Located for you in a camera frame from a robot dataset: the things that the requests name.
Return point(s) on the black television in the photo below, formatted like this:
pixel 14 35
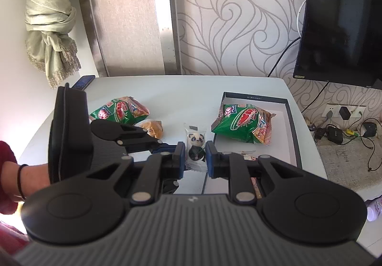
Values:
pixel 343 15

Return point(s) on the white chest freezer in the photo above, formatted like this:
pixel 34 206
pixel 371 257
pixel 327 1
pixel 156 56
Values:
pixel 179 98

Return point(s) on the black set-top box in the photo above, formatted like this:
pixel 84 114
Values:
pixel 334 134

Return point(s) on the person's red clothed torso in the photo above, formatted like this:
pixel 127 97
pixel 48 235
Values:
pixel 12 233

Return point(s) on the small black adapter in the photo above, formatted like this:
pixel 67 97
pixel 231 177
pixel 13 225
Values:
pixel 320 133

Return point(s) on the tan bread packet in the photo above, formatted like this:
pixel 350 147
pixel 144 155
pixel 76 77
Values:
pixel 153 128

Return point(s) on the panda candy packet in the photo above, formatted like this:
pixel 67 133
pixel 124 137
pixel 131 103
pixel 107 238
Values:
pixel 195 142

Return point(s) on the knotted pale green curtain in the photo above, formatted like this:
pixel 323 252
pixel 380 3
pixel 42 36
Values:
pixel 50 24

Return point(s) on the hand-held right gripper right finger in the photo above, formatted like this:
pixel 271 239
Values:
pixel 210 161

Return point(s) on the white wall socket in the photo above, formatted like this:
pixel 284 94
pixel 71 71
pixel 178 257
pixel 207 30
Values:
pixel 358 110

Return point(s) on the yellow green small gadget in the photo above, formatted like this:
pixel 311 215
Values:
pixel 352 133

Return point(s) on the dark smartphone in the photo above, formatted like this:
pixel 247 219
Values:
pixel 83 82

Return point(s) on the dark grey cardboard box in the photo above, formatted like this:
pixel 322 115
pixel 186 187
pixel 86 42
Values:
pixel 283 140

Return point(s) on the patterned grey shelf cloth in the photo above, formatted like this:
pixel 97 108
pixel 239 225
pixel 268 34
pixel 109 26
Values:
pixel 343 161

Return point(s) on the small cup with trinkets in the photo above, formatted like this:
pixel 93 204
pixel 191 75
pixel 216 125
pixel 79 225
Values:
pixel 312 128

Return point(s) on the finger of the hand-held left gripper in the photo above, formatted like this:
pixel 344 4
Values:
pixel 125 134
pixel 169 187

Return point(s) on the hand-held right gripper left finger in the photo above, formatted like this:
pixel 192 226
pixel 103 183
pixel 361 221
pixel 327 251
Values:
pixel 178 161

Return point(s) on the green shrimp chip bag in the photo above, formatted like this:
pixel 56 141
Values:
pixel 119 110
pixel 244 124

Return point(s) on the black plug charger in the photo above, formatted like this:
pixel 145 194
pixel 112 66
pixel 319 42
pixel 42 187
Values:
pixel 346 113

